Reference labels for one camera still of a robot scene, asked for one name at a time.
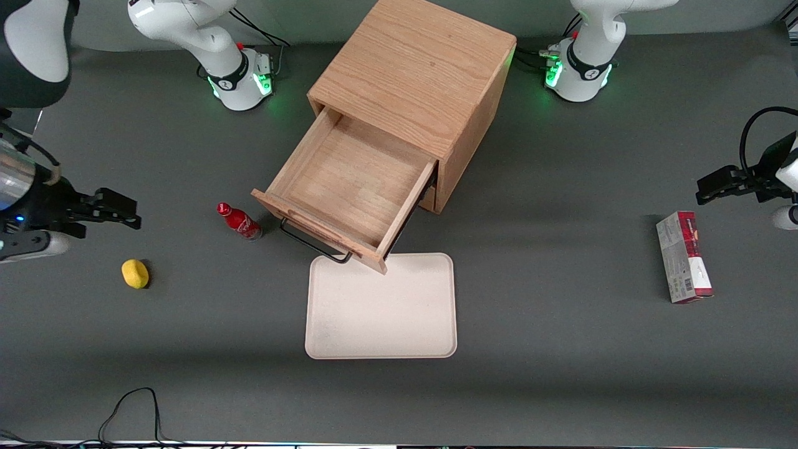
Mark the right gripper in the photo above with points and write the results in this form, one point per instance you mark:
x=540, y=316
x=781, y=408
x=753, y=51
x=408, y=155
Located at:
x=45, y=204

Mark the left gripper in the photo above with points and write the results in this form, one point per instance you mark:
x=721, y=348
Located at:
x=765, y=176

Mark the wooden drawer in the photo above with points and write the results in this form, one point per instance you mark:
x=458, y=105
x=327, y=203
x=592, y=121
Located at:
x=432, y=203
x=355, y=181

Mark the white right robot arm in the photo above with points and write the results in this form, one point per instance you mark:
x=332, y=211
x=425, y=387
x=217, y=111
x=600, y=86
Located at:
x=212, y=37

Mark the wooden drawer cabinet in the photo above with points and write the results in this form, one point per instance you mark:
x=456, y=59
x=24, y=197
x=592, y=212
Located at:
x=424, y=62

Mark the yellow lemon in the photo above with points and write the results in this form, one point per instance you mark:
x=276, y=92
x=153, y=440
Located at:
x=134, y=274

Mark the grey red carton box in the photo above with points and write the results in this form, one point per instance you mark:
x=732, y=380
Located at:
x=682, y=262

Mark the small red cola bottle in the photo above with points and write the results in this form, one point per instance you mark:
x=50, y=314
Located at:
x=240, y=221

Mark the white rectangular plastic tray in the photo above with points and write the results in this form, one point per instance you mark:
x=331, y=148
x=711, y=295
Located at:
x=380, y=312

